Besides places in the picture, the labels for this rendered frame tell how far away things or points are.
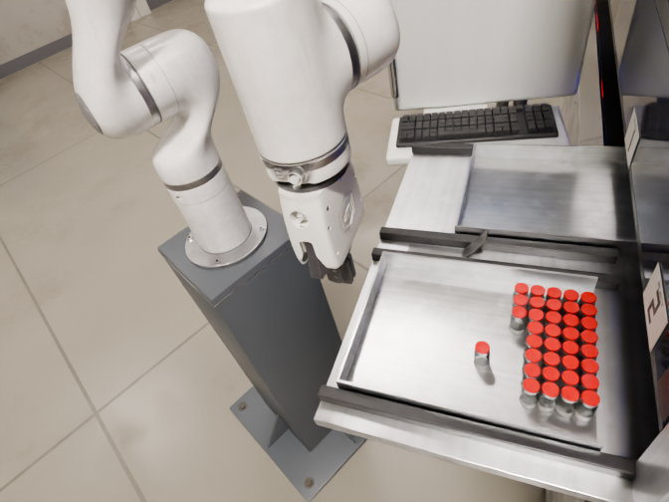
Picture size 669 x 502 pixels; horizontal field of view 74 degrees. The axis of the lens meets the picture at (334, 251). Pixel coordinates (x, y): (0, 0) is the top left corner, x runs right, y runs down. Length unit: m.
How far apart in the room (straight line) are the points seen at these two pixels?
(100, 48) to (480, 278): 0.68
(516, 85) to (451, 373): 0.90
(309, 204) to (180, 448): 1.50
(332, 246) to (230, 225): 0.52
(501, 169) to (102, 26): 0.76
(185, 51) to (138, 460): 1.46
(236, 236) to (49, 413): 1.46
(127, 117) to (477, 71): 0.91
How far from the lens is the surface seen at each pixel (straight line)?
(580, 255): 0.84
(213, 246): 0.97
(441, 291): 0.78
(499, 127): 1.25
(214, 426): 1.80
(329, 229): 0.43
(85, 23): 0.75
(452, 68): 1.34
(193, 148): 0.85
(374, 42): 0.40
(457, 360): 0.71
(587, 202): 0.96
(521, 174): 1.01
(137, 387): 2.06
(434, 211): 0.92
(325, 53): 0.37
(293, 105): 0.36
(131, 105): 0.79
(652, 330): 0.63
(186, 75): 0.81
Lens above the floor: 1.50
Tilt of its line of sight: 45 degrees down
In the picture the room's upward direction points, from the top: 16 degrees counter-clockwise
